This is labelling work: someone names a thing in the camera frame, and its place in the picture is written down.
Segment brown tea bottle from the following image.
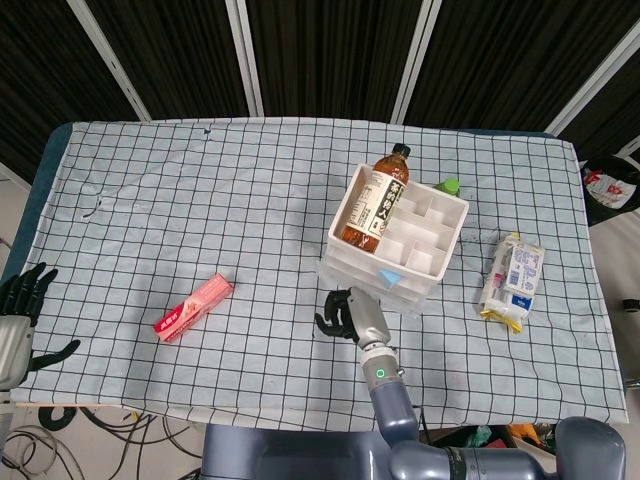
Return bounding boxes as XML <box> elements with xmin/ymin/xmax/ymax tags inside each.
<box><xmin>339</xmin><ymin>142</ymin><xmax>412</xmax><ymax>255</ymax></box>

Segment blue table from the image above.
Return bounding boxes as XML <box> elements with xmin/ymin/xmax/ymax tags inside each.
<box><xmin>0</xmin><ymin>122</ymin><xmax>559</xmax><ymax>284</ymax></box>

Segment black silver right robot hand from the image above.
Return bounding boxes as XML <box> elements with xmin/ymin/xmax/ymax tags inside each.
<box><xmin>314</xmin><ymin>286</ymin><xmax>394</xmax><ymax>352</ymax></box>

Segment blue sticky note pad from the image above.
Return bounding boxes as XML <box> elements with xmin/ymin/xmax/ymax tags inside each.
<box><xmin>377</xmin><ymin>268</ymin><xmax>404</xmax><ymax>292</ymax></box>

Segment white blue snack package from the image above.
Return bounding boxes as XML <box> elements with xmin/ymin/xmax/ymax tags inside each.
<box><xmin>479</xmin><ymin>232</ymin><xmax>547</xmax><ymax>334</ymax></box>

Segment grey-blue robot torso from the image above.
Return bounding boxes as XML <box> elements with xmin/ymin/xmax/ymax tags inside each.
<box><xmin>201</xmin><ymin>423</ymin><xmax>401</xmax><ymax>480</ymax></box>

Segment black floor cables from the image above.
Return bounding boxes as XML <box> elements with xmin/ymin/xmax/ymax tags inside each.
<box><xmin>0</xmin><ymin>405</ymin><xmax>206</xmax><ymax>480</ymax></box>

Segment white plastic storage box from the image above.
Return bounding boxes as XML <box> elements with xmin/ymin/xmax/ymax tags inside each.
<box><xmin>316</xmin><ymin>162</ymin><xmax>470</xmax><ymax>319</ymax></box>

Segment red toothpaste box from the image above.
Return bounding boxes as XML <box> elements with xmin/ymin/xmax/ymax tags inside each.
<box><xmin>153</xmin><ymin>272</ymin><xmax>236</xmax><ymax>344</ymax></box>

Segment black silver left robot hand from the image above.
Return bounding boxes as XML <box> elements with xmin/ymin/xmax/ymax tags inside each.
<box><xmin>0</xmin><ymin>262</ymin><xmax>82</xmax><ymax>392</ymax></box>

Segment white black checked tablecloth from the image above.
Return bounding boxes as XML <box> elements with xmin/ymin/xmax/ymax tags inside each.
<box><xmin>9</xmin><ymin>117</ymin><xmax>630</xmax><ymax>426</ymax></box>

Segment cardboard box with clutter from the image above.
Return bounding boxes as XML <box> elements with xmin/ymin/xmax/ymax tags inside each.
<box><xmin>424</xmin><ymin>422</ymin><xmax>560</xmax><ymax>451</ymax></box>

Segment white partition frame post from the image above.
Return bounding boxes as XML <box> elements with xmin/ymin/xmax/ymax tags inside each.
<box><xmin>387</xmin><ymin>0</ymin><xmax>442</xmax><ymax>124</ymax></box>
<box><xmin>67</xmin><ymin>0</ymin><xmax>152</xmax><ymax>122</ymax></box>
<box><xmin>544</xmin><ymin>19</ymin><xmax>640</xmax><ymax>137</ymax></box>
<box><xmin>224</xmin><ymin>0</ymin><xmax>265</xmax><ymax>118</ymax></box>

